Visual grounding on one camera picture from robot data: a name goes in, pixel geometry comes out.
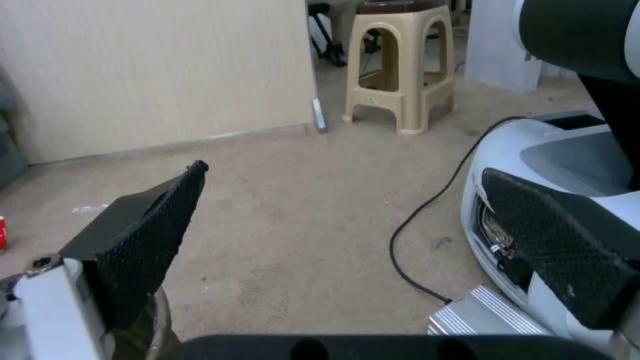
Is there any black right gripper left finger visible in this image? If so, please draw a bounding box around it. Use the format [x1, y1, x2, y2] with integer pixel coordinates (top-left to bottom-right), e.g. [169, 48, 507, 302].
[0, 160, 210, 360]

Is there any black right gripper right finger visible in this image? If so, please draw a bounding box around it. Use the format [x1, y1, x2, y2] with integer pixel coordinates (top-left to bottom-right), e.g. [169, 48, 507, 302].
[481, 167, 640, 332]

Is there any silver ribbed metal box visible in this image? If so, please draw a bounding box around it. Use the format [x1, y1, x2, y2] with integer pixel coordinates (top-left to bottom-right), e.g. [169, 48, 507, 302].
[425, 284, 551, 337]

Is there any grey upholstered furniture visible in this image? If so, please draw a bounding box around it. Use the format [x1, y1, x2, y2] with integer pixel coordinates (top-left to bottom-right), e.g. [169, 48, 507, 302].
[0, 63, 30, 190]

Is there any black robot waist column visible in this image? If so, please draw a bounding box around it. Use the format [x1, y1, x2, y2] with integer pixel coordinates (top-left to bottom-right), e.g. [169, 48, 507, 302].
[518, 0, 640, 197]

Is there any white cabinet panel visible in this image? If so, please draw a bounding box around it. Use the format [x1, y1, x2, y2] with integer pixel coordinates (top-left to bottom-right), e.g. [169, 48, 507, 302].
[463, 0, 546, 93]

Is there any small grey flat bar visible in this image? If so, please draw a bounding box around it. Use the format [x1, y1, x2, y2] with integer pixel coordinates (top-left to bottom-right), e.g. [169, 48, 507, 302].
[310, 96, 329, 134]

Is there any beige plastic stool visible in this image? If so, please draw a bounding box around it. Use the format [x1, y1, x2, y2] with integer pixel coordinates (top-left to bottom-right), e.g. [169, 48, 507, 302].
[341, 0, 457, 136]

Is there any black floor cable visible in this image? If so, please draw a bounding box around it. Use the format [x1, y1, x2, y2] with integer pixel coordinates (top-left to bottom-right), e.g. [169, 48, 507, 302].
[389, 116, 531, 305]

